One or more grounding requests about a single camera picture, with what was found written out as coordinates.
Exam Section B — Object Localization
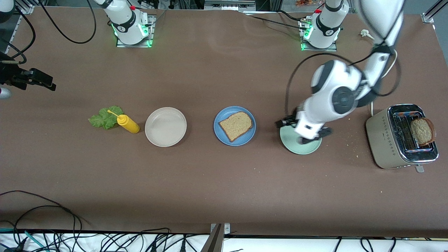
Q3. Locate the brown bread slice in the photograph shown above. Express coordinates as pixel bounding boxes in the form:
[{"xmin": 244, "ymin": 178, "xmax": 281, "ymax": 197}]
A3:
[
  {"xmin": 410, "ymin": 118, "xmax": 436, "ymax": 147},
  {"xmin": 218, "ymin": 111, "xmax": 253, "ymax": 142}
]

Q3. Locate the green lettuce leaf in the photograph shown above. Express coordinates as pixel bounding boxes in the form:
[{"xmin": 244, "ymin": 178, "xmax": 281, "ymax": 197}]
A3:
[{"xmin": 88, "ymin": 106, "xmax": 125, "ymax": 130}]

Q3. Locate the yellow squeeze sauce bottle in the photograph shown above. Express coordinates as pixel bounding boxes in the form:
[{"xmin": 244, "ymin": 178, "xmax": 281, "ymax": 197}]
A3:
[{"xmin": 107, "ymin": 110, "xmax": 140, "ymax": 134}]

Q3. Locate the light green round plate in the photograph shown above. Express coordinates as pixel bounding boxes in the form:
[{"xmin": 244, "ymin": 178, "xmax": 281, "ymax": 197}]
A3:
[{"xmin": 279, "ymin": 124, "xmax": 323, "ymax": 155}]

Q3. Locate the blue round plate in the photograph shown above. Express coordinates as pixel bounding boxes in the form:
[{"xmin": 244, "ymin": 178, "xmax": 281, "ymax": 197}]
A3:
[{"xmin": 213, "ymin": 106, "xmax": 257, "ymax": 147}]

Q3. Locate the beige round plate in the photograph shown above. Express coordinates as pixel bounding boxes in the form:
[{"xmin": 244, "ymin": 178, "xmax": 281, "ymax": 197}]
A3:
[{"xmin": 145, "ymin": 107, "xmax": 187, "ymax": 147}]

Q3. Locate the silver two-slot toaster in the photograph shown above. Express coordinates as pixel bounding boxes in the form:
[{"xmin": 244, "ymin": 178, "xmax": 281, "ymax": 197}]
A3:
[{"xmin": 365, "ymin": 104, "xmax": 439, "ymax": 173}]

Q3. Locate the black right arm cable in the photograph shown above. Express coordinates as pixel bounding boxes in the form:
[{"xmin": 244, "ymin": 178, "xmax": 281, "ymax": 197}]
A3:
[{"xmin": 0, "ymin": 0, "xmax": 97, "ymax": 65}]

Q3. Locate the aluminium frame profile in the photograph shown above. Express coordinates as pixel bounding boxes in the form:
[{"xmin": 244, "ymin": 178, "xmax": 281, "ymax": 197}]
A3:
[
  {"xmin": 15, "ymin": 3, "xmax": 34, "ymax": 15},
  {"xmin": 422, "ymin": 0, "xmax": 448, "ymax": 24}
]

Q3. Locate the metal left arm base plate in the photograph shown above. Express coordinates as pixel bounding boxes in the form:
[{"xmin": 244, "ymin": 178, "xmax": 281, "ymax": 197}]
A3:
[{"xmin": 299, "ymin": 19, "xmax": 337, "ymax": 52}]

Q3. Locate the black base cable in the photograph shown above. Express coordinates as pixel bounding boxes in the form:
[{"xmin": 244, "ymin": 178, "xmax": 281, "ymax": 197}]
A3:
[
  {"xmin": 250, "ymin": 15, "xmax": 308, "ymax": 31},
  {"xmin": 278, "ymin": 10, "xmax": 303, "ymax": 22}
]

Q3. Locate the black looped cable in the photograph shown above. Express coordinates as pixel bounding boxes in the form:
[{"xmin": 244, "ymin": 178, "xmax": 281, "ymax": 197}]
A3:
[{"xmin": 0, "ymin": 190, "xmax": 93, "ymax": 252}]

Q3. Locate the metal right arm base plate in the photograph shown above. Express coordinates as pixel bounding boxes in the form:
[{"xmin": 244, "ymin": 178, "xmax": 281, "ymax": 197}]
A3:
[{"xmin": 116, "ymin": 15, "xmax": 154, "ymax": 48}]

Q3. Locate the grey metal rail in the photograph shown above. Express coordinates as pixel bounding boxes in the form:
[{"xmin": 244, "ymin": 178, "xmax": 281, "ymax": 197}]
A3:
[{"xmin": 205, "ymin": 0, "xmax": 256, "ymax": 10}]

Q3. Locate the aluminium frame bracket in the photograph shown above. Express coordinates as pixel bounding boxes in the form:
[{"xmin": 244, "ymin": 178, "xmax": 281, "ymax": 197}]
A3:
[{"xmin": 201, "ymin": 223, "xmax": 231, "ymax": 252}]

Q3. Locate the teal cable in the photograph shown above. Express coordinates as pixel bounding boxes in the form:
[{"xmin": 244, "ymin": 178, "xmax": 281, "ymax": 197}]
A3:
[{"xmin": 0, "ymin": 228, "xmax": 49, "ymax": 252}]

